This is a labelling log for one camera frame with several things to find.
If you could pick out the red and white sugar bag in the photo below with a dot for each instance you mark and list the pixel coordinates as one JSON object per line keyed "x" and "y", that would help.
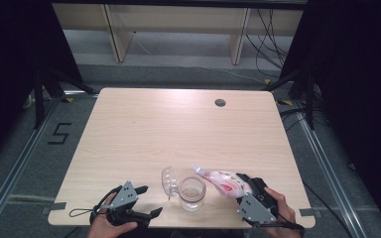
{"x": 223, "y": 183}

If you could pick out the grey round table grommet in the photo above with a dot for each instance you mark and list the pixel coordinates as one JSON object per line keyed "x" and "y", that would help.
{"x": 220, "y": 102}

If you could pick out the person's right hand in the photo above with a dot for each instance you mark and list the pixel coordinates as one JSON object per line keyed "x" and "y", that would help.
{"x": 286, "y": 214}

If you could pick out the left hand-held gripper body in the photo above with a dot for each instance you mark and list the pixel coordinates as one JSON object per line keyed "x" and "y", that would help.
{"x": 124, "y": 195}

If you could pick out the grey tape piece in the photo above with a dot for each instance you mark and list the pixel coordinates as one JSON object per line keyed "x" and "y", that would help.
{"x": 58, "y": 206}
{"x": 309, "y": 212}

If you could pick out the person's left hand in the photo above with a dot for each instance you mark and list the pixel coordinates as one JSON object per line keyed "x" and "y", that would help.
{"x": 104, "y": 228}

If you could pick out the black metal stand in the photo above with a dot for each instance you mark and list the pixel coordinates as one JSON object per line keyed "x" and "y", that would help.
{"x": 309, "y": 102}
{"x": 39, "y": 99}

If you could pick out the black curtain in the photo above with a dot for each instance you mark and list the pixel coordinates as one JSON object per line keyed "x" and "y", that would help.
{"x": 6, "y": 49}
{"x": 360, "y": 66}

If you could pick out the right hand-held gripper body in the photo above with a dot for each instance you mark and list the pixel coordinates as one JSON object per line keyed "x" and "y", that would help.
{"x": 256, "y": 208}

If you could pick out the aluminium floor rail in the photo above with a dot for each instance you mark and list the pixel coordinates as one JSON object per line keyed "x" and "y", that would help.
{"x": 327, "y": 172}
{"x": 16, "y": 165}

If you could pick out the light wooden shelf unit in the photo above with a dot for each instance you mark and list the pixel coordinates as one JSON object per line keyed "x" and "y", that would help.
{"x": 122, "y": 33}

